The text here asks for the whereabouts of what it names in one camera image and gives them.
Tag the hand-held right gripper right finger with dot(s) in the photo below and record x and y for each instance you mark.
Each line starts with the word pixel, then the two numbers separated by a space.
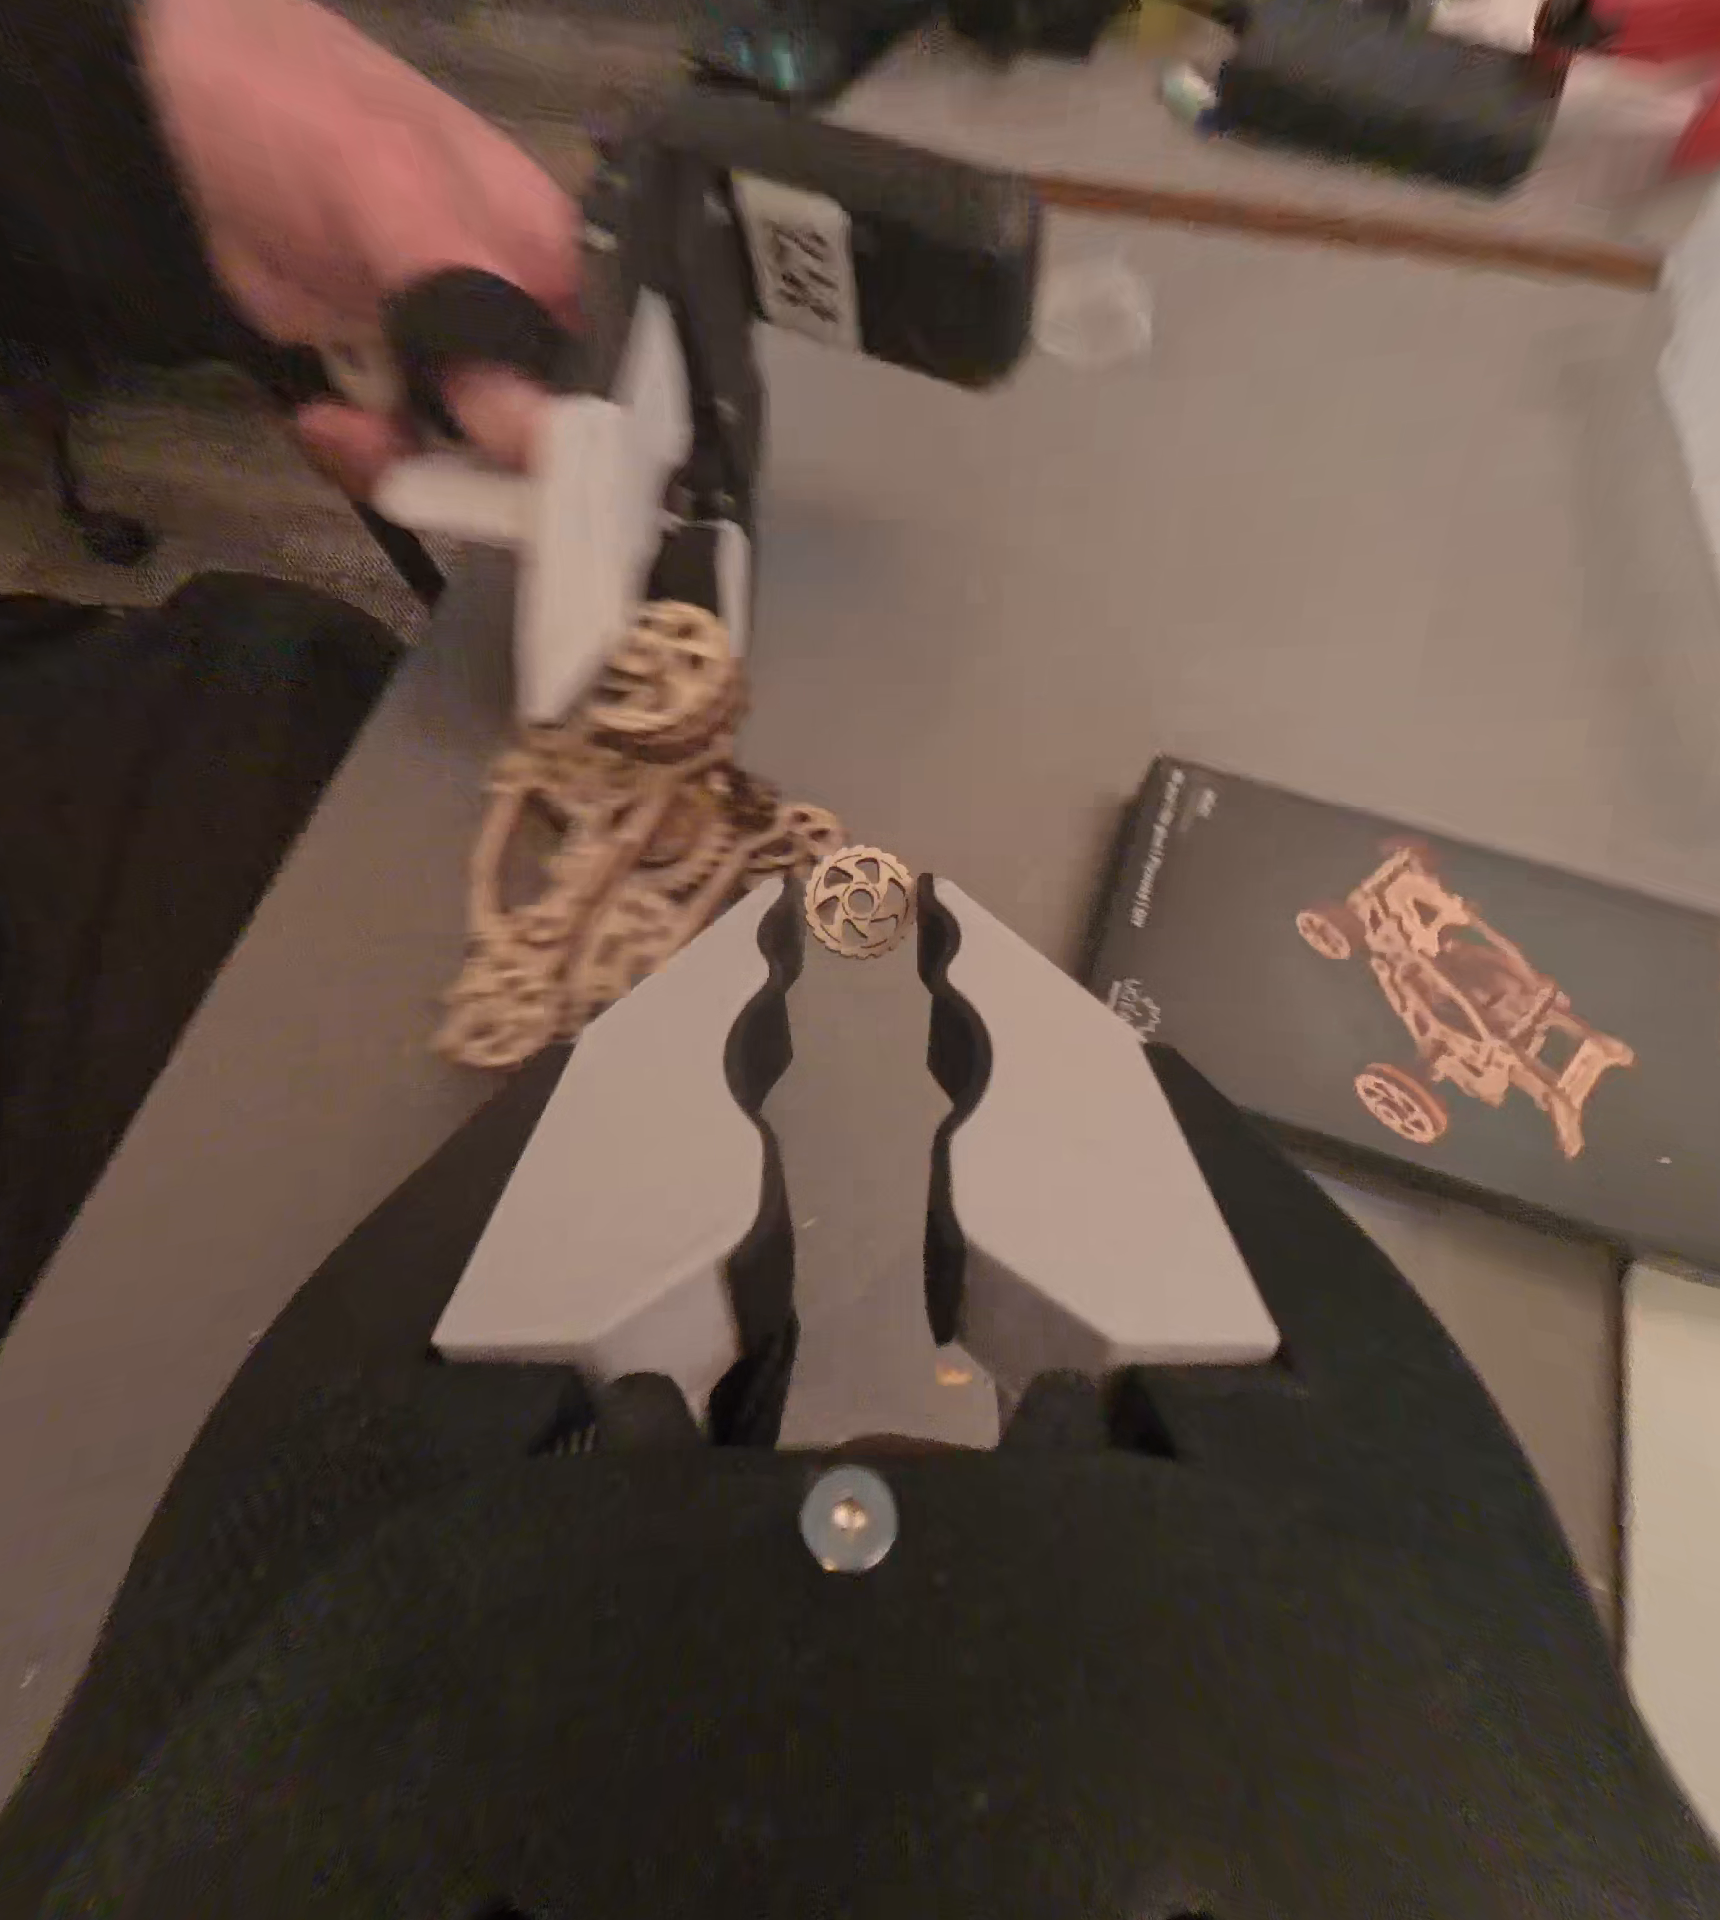
pixel 1115 1201

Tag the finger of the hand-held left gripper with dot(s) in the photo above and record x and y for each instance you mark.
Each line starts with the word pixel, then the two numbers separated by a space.
pixel 605 525
pixel 734 584

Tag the black model box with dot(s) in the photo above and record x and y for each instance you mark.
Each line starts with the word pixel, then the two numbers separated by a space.
pixel 1250 1020

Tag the clear plastic cup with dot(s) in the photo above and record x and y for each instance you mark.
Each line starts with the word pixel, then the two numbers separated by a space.
pixel 1095 315

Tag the black rectangular device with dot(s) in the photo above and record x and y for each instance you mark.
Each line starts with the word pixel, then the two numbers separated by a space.
pixel 1385 91

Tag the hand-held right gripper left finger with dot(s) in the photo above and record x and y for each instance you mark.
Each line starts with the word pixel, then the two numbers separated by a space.
pixel 605 1201

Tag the person's left hand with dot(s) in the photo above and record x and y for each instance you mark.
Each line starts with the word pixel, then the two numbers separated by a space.
pixel 319 165

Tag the pale wooden wheel disc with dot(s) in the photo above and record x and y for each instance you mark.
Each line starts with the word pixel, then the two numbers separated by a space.
pixel 859 900

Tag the wooden buggy model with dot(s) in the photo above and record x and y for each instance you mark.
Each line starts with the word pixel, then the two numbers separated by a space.
pixel 575 884

